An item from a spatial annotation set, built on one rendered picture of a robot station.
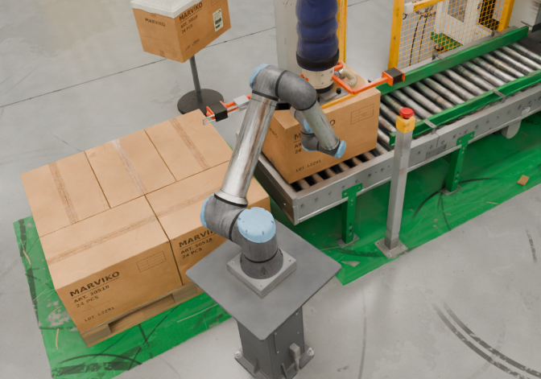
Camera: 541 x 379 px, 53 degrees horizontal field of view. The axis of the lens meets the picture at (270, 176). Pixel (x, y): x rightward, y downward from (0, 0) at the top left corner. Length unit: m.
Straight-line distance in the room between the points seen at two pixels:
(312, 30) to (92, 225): 1.56
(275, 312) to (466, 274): 1.49
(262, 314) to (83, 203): 1.40
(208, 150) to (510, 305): 1.95
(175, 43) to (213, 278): 2.11
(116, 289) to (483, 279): 2.07
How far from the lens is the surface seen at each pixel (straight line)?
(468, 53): 4.16
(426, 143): 3.35
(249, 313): 2.33
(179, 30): 4.04
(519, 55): 4.36
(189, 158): 3.37
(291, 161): 2.99
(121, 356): 3.25
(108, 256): 2.96
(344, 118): 3.03
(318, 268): 2.45
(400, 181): 3.08
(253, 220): 2.20
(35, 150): 4.78
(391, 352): 3.11
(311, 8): 2.72
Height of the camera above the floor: 2.69
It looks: 43 degrees down
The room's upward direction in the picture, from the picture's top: 6 degrees counter-clockwise
